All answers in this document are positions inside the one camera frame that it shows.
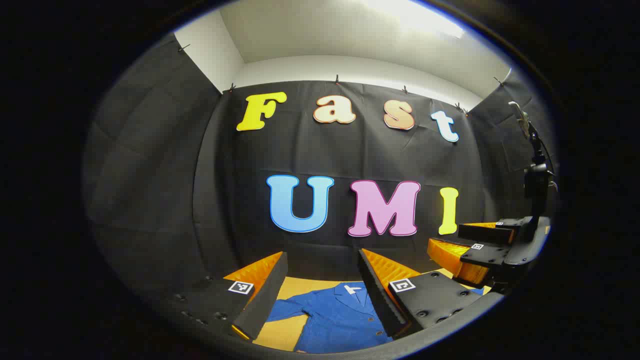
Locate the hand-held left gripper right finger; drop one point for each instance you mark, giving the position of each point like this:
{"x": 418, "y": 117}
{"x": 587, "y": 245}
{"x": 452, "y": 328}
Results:
{"x": 382, "y": 300}

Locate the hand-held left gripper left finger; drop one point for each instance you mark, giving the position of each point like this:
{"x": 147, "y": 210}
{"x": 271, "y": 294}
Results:
{"x": 265, "y": 300}

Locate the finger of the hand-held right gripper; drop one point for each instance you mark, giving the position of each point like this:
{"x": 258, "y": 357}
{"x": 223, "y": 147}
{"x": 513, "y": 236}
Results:
{"x": 487, "y": 232}
{"x": 480, "y": 255}

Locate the blue knit jacket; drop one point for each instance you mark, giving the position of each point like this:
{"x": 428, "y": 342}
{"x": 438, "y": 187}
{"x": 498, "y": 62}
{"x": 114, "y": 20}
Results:
{"x": 330, "y": 320}

